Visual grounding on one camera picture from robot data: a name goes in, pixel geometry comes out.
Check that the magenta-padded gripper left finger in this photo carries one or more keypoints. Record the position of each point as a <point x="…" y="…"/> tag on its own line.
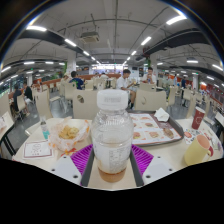
<point x="78" y="160"/>

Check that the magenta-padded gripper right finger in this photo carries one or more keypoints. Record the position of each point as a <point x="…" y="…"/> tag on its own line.
<point x="145" y="160"/>

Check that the clear white-capped drink bottle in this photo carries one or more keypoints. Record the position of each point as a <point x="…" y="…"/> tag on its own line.
<point x="112" y="133"/>

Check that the clear plastic bag with food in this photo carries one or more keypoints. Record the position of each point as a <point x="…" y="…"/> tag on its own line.
<point x="68" y="133"/>

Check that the white printed card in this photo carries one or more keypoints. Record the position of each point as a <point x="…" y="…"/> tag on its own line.
<point x="37" y="149"/>

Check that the dark brown food tray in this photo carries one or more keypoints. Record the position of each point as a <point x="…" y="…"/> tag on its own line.
<point x="173" y="125"/>

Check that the small clear sanitizer bottle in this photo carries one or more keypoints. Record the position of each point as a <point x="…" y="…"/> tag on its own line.
<point x="44" y="130"/>

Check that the crumpled white napkin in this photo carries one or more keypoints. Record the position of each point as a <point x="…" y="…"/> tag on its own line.
<point x="162" y="114"/>

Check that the pale yellow mug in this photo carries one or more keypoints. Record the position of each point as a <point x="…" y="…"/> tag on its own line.
<point x="196" y="151"/>

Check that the beige cafeteria chairs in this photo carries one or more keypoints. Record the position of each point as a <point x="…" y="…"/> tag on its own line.
<point x="85" y="105"/>

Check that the flat round red coaster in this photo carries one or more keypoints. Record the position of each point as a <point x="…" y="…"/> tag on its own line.
<point x="211" y="151"/>

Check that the white flyer with stickers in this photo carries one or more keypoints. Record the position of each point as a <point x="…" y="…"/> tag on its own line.
<point x="206" y="133"/>

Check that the person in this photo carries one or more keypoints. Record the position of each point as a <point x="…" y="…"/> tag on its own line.
<point x="16" y="96"/>
<point x="125" y="83"/>
<point x="76" y="81"/>
<point x="28" y="92"/>
<point x="183" y="85"/>
<point x="149" y="76"/>

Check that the ceiling strip lights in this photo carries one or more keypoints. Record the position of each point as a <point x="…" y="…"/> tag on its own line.
<point x="70" y="42"/>

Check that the ceiling air conditioner unit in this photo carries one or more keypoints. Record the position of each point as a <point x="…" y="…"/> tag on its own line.
<point x="90" y="37"/>

